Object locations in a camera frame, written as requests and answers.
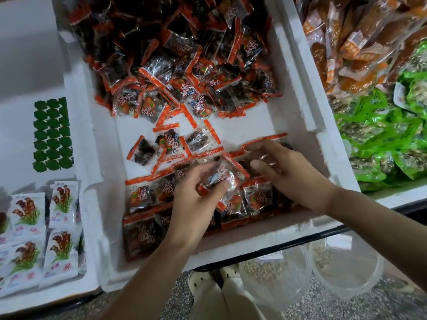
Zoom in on pile of white printed packets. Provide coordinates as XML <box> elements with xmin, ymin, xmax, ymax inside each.
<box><xmin>0</xmin><ymin>181</ymin><xmax>87</xmax><ymax>299</ymax></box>

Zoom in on dark red snack packet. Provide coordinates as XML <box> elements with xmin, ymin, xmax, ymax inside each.
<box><xmin>197</xmin><ymin>160</ymin><xmax>252</xmax><ymax>212</ymax></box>

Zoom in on person's right hand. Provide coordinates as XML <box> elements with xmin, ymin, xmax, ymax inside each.
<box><xmin>248</xmin><ymin>140</ymin><xmax>342</xmax><ymax>215</ymax></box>

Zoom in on pile of dark red packets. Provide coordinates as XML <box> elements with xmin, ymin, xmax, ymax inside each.
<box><xmin>63</xmin><ymin>0</ymin><xmax>295</xmax><ymax>259</ymax></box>

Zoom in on person's white shoe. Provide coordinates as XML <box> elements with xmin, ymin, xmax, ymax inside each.
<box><xmin>220</xmin><ymin>264</ymin><xmax>242</xmax><ymax>280</ymax></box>
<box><xmin>188</xmin><ymin>271</ymin><xmax>214</xmax><ymax>297</ymax></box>

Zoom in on pile of brown packets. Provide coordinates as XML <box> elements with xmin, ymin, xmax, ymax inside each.
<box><xmin>297</xmin><ymin>0</ymin><xmax>427</xmax><ymax>97</ymax></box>

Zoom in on person's right forearm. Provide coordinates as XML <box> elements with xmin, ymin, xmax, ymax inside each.
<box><xmin>326</xmin><ymin>186</ymin><xmax>427</xmax><ymax>292</ymax></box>

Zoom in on clear round plastic tub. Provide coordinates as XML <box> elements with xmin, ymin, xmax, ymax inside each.
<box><xmin>238</xmin><ymin>244</ymin><xmax>314</xmax><ymax>311</ymax></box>

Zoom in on person's right white shoe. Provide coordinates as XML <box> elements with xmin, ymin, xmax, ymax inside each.
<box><xmin>220</xmin><ymin>264</ymin><xmax>242</xmax><ymax>280</ymax></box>

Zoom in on person's left forearm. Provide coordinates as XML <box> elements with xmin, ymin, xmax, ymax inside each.
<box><xmin>100</xmin><ymin>233</ymin><xmax>202</xmax><ymax>320</ymax></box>

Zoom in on person's left hand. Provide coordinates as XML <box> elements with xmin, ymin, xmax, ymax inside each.
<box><xmin>163</xmin><ymin>161</ymin><xmax>231</xmax><ymax>249</ymax></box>

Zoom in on person's left white shoe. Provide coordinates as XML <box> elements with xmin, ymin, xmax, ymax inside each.
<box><xmin>188</xmin><ymin>271</ymin><xmax>214</xmax><ymax>297</ymax></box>

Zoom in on pile of green packets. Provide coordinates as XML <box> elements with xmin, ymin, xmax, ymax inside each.
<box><xmin>332</xmin><ymin>43</ymin><xmax>427</xmax><ymax>192</ymax></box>

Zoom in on green leaf-pattern sheet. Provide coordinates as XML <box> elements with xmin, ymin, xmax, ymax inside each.
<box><xmin>32</xmin><ymin>96</ymin><xmax>73</xmax><ymax>174</ymax></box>

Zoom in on person's beige trousers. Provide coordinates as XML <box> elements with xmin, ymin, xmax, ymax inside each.
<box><xmin>190</xmin><ymin>276</ymin><xmax>285</xmax><ymax>320</ymax></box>

